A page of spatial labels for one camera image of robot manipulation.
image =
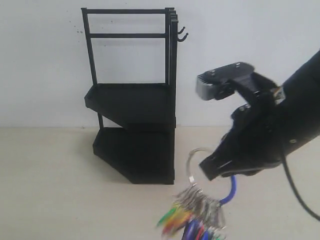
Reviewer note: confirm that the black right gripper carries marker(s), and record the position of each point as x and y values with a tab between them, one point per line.
255	141

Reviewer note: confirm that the colourful key tag bunch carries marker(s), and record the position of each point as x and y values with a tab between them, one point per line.
199	215

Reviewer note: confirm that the black metal coat hook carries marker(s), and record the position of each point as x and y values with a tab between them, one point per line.
181	31
180	40

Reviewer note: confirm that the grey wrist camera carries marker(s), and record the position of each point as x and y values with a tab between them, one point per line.
224	81

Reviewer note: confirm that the black metal shelf rack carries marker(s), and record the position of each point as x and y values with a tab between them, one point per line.
137	121

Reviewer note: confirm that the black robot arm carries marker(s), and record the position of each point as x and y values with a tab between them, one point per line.
300	94

